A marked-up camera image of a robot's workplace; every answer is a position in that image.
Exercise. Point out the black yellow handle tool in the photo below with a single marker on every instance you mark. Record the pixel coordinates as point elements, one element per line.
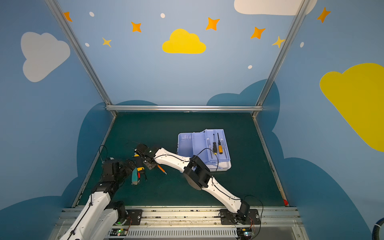
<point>139,164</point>

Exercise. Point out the right aluminium frame post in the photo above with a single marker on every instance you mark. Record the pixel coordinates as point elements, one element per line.
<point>292,32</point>

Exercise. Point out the amber handle screwdriver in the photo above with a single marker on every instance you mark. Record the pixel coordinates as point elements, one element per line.
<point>220,145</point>

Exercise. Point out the right controller board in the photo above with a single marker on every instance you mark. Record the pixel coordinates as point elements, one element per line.
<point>245,234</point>

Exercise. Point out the black yellow screwdriver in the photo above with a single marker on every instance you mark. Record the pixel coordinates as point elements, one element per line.
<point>215,149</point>

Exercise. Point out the left controller board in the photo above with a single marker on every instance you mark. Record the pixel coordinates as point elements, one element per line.
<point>119,232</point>

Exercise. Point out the teal utility knife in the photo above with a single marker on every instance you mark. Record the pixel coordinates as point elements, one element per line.
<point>135,180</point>

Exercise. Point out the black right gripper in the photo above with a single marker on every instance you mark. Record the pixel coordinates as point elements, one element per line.
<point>141,150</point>

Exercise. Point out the controller board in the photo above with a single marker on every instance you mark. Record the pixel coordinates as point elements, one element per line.
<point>245,234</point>
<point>119,232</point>

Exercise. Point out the white purple tool box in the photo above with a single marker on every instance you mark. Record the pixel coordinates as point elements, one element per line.
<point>195,144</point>

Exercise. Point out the aluminium frame post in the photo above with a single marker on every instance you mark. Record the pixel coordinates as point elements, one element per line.
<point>57,12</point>
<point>292,32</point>

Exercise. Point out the aluminium frame crossbar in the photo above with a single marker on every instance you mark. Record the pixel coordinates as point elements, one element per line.
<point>143,108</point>

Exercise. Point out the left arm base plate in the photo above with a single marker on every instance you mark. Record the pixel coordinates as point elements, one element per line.
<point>133,218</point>

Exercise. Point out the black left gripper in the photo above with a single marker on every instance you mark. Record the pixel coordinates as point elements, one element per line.
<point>130,165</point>

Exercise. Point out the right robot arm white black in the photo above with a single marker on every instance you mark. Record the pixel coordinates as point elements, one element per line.
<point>199,176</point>

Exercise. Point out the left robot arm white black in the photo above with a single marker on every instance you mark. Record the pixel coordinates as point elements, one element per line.
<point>100,213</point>

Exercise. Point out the left aluminium frame post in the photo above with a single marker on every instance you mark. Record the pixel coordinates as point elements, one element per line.
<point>57,12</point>

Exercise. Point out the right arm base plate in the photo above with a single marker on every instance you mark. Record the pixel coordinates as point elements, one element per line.
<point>228,218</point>

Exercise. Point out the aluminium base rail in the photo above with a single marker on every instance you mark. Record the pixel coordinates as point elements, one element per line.
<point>203,223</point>

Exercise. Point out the orange pencil tool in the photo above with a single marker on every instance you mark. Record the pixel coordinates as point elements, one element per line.
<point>162,169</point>

